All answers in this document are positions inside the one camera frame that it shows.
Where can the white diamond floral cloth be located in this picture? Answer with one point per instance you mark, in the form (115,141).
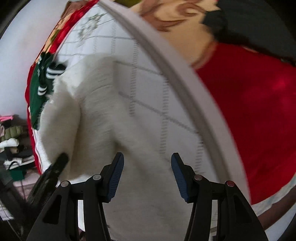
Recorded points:
(160,91)

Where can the red floral blanket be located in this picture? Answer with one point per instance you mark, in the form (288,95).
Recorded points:
(254,92)

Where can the clothes rack with garments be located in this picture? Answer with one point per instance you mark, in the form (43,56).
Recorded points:
(18,169)

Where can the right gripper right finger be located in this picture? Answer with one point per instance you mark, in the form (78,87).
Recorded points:
(236,218)

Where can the green striped garment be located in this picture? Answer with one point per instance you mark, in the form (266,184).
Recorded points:
(41,85)

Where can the white fluffy sweater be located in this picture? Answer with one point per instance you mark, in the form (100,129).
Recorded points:
(86,119)

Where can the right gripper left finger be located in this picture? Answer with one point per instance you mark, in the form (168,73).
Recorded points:
(58,219)

